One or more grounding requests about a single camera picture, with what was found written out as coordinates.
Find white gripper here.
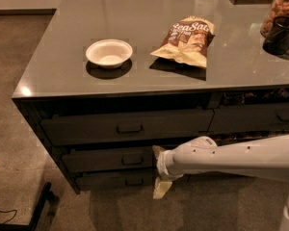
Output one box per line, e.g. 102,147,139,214
152,145,183,199

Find drawer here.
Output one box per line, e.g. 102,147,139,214
62,146,154,172
40,109,213,145
76,168,156,191
208,103,289,134

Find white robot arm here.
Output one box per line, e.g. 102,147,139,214
152,135,289,231

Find dark counter cabinet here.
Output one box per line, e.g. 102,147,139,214
13,0,289,192

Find black metal stand leg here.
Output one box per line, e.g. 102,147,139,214
0,182,57,231

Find white paper bowl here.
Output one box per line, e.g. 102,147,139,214
86,39,133,69

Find sea salt chip bag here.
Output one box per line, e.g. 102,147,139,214
151,16,215,68

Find black mesh cup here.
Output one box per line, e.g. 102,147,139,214
263,15,289,56

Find glass jar of nuts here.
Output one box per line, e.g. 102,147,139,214
260,0,289,39

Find black cable on floor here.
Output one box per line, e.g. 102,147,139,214
0,203,18,226

